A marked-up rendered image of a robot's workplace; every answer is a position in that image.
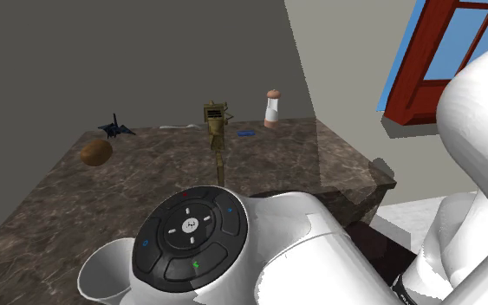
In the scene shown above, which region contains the brass robot figure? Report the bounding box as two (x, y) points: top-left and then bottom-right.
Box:
(202, 100), (235, 188)

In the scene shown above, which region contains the white and pink pepper mill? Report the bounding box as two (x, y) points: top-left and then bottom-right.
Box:
(263, 88), (283, 130)

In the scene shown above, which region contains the white flat utensil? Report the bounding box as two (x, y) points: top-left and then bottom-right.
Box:
(159, 123), (205, 130)

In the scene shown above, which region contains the dark blue origami crane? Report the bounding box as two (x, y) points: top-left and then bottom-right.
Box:
(97, 112), (137, 140)

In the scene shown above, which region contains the brown potato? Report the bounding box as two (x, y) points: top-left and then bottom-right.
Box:
(79, 139), (114, 167)

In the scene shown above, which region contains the red framed window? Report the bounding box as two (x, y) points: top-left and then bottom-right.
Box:
(375, 0), (488, 127)

